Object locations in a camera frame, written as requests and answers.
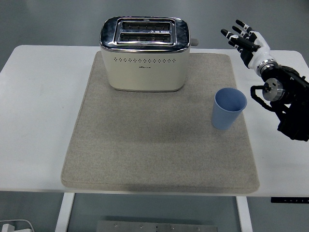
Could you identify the light blue plastic cup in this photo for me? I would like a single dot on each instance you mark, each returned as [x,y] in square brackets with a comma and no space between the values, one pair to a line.
[222,116]

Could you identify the beige fabric table mat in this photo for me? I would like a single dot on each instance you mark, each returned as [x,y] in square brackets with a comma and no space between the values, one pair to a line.
[144,145]

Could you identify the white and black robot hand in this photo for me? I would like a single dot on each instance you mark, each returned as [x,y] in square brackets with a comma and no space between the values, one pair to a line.
[262,49]

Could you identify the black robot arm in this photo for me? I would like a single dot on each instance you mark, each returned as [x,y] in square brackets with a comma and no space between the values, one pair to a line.
[294,96]

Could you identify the black table control panel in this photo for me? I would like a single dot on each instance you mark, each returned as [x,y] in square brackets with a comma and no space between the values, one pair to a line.
[289,200]

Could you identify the cream and chrome toaster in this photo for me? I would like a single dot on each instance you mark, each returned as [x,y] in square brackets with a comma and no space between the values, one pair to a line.
[144,72]

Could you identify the white table leg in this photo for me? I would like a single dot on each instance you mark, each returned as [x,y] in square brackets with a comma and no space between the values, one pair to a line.
[244,215]
[64,212]

